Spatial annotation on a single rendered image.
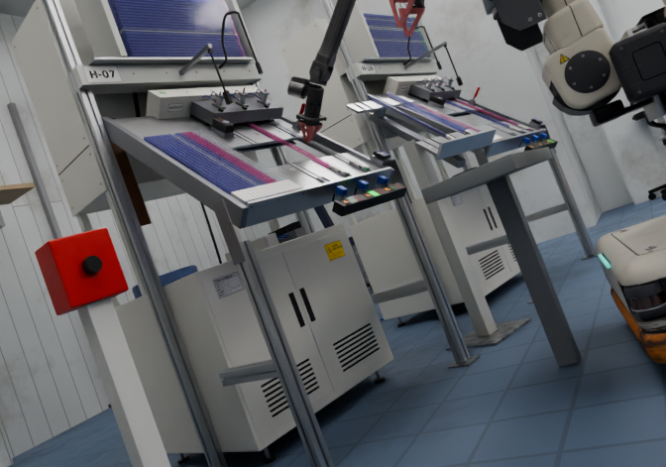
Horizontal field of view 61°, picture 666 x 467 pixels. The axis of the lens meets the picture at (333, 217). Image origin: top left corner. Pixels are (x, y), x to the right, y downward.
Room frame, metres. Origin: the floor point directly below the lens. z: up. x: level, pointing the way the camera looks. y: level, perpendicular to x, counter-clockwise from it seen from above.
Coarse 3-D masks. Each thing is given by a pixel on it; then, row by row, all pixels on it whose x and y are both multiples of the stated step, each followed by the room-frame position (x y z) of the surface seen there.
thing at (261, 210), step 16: (352, 176) 1.80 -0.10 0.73; (368, 176) 1.87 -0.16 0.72; (288, 192) 1.59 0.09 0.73; (304, 192) 1.64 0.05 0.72; (320, 192) 1.70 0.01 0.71; (352, 192) 1.84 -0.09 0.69; (256, 208) 1.51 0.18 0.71; (272, 208) 1.56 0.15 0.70; (288, 208) 1.62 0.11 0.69; (304, 208) 1.68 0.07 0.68
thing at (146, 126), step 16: (128, 128) 1.81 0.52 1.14; (144, 128) 1.84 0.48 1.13; (160, 128) 1.87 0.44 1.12; (176, 128) 1.91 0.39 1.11; (192, 128) 1.94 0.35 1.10; (208, 128) 1.97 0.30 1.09; (240, 128) 2.05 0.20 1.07; (272, 128) 2.12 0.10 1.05; (288, 128) 2.17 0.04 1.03; (240, 144) 1.91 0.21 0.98; (256, 144) 1.95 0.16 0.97; (272, 144) 2.10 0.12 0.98
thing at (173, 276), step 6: (180, 270) 4.47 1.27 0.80; (186, 270) 4.51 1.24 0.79; (192, 270) 4.57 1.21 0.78; (162, 276) 4.40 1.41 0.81; (168, 276) 4.41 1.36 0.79; (174, 276) 4.43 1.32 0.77; (180, 276) 4.46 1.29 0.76; (162, 282) 4.39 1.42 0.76; (168, 282) 4.40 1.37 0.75; (138, 288) 4.43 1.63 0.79; (138, 294) 4.45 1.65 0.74
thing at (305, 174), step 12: (348, 156) 2.04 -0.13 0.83; (276, 168) 1.79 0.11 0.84; (288, 168) 1.81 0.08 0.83; (300, 168) 1.83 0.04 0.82; (312, 168) 1.86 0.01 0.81; (324, 168) 1.88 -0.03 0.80; (348, 168) 1.93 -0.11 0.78; (360, 168) 1.94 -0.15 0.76; (372, 168) 1.98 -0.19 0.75; (300, 180) 1.74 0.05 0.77; (312, 180) 1.76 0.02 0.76; (324, 180) 1.78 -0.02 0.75
